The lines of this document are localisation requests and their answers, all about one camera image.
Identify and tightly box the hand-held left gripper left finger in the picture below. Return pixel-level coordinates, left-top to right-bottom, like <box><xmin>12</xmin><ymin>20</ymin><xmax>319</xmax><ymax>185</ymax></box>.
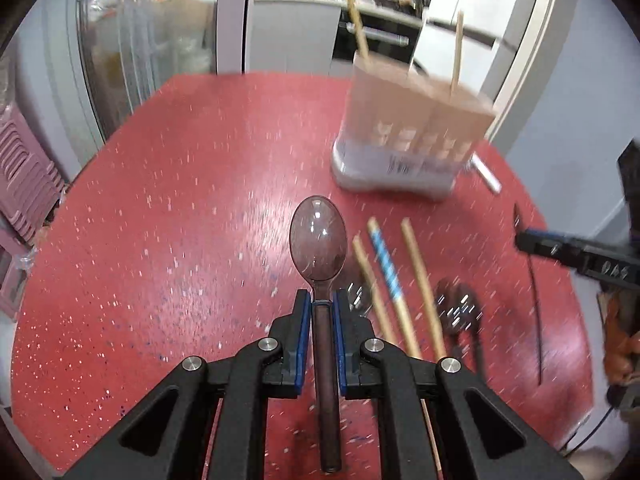
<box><xmin>60</xmin><ymin>289</ymin><xmax>313</xmax><ymax>480</ymax></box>

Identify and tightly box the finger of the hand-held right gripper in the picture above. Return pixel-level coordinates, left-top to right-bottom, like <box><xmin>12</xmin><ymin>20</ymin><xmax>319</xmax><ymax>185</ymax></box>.
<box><xmin>515</xmin><ymin>227</ymin><xmax>640</xmax><ymax>292</ymax></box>

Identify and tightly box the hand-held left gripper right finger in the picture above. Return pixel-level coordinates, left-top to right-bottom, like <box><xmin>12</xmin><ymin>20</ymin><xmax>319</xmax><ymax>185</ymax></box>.
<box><xmin>332</xmin><ymin>289</ymin><xmax>581</xmax><ymax>480</ymax></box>

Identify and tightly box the blue patterned wooden chopstick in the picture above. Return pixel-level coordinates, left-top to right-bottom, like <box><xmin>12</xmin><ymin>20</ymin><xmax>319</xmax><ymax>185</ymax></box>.
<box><xmin>367</xmin><ymin>217</ymin><xmax>423</xmax><ymax>361</ymax></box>

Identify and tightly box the brown translucent plastic spoon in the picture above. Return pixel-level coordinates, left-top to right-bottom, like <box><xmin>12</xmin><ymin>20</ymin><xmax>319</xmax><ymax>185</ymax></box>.
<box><xmin>289</xmin><ymin>195</ymin><xmax>348</xmax><ymax>474</ymax></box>

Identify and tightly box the plain wooden chopstick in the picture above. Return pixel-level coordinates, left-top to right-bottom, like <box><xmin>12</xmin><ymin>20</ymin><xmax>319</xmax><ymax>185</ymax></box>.
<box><xmin>341</xmin><ymin>0</ymin><xmax>371</xmax><ymax>62</ymax></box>
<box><xmin>351</xmin><ymin>235</ymin><xmax>398</xmax><ymax>348</ymax></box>
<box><xmin>400</xmin><ymin>217</ymin><xmax>448</xmax><ymax>362</ymax></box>
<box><xmin>450</xmin><ymin>10</ymin><xmax>465</xmax><ymax>97</ymax></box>

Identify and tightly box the tan cutlery holder box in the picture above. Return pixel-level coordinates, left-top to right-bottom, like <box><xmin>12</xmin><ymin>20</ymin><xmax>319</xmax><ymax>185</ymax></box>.
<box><xmin>330</xmin><ymin>50</ymin><xmax>498</xmax><ymax>202</ymax></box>

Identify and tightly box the person's right hand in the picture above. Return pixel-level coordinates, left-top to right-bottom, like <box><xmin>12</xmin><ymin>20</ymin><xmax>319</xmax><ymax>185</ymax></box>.
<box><xmin>600</xmin><ymin>285</ymin><xmax>640</xmax><ymax>392</ymax></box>

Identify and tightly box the black chopstick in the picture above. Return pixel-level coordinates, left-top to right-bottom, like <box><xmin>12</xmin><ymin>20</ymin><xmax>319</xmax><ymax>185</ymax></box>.
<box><xmin>512</xmin><ymin>202</ymin><xmax>545</xmax><ymax>386</ymax></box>

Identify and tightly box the black oven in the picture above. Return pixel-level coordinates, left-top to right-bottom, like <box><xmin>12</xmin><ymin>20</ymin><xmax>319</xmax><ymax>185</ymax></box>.
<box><xmin>332</xmin><ymin>20</ymin><xmax>422</xmax><ymax>67</ymax></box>

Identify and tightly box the stack of pink stools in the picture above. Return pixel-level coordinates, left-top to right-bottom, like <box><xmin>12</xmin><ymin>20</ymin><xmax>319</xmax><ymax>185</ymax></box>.
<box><xmin>0</xmin><ymin>105</ymin><xmax>64</xmax><ymax>321</ymax></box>

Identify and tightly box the kitchen counter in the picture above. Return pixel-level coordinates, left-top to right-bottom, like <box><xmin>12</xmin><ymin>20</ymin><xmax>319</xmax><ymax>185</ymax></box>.
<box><xmin>252</xmin><ymin>0</ymin><xmax>506</xmax><ymax>48</ymax></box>

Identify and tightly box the glass cabinet door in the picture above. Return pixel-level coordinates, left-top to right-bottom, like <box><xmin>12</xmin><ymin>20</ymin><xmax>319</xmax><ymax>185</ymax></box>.
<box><xmin>75</xmin><ymin>0</ymin><xmax>221</xmax><ymax>128</ymax></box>

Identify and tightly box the white-handled metal fork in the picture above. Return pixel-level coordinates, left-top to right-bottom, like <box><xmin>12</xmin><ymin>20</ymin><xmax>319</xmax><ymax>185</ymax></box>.
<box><xmin>467</xmin><ymin>155</ymin><xmax>502</xmax><ymax>195</ymax></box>

